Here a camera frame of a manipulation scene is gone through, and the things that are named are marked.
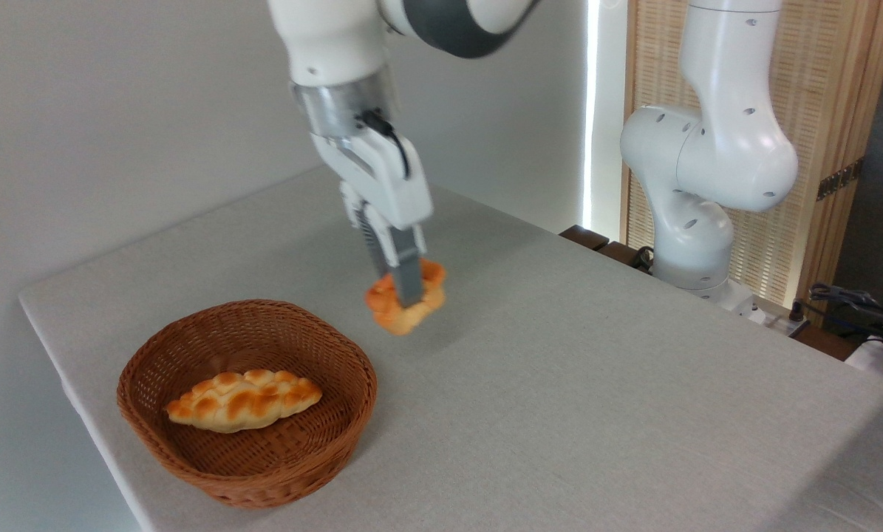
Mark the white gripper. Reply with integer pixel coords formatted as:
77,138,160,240
309,130,434,310

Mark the round orange bread bun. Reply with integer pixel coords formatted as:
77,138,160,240
364,258,449,337

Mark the long braided bread loaf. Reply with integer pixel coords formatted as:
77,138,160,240
164,369,324,434

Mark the dark brown wooden block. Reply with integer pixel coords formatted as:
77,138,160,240
559,225,610,253
596,240,655,276

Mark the brown wicker basket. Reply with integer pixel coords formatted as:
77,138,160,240
116,299,378,509

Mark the dark metal screen hinge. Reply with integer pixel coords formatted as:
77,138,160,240
816,157,865,202

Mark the wooden slatted folding screen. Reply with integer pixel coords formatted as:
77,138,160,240
621,0,883,327

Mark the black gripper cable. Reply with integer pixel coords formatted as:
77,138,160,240
357,109,413,180

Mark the black cable bundle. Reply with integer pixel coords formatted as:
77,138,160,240
808,273,883,349

